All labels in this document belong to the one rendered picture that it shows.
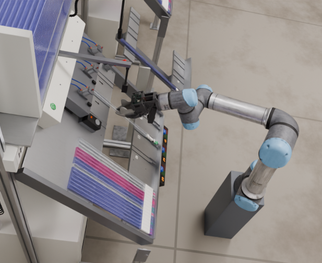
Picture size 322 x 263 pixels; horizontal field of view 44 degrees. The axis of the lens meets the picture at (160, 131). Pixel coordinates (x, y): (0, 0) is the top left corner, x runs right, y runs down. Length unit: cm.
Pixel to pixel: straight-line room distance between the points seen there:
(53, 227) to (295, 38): 294
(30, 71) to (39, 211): 97
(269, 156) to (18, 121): 93
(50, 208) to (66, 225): 11
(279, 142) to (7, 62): 101
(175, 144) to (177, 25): 125
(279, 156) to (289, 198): 138
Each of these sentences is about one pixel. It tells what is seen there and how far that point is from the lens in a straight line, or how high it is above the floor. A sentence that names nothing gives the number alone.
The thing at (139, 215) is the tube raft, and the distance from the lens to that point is 171.
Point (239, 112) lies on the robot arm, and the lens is 172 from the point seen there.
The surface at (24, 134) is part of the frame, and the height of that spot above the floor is 139.
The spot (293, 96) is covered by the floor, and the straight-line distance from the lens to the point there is 351.
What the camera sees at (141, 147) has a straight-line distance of 185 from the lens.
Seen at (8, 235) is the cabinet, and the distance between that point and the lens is 191.
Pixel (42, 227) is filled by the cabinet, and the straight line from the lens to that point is 188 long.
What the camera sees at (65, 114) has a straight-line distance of 152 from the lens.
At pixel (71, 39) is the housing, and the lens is 157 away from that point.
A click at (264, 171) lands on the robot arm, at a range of 173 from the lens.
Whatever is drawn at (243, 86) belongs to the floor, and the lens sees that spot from 338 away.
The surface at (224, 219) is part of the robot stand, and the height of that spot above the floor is 29.
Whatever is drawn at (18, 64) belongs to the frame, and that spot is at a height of 161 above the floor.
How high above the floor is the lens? 238
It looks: 55 degrees down
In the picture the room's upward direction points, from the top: 17 degrees clockwise
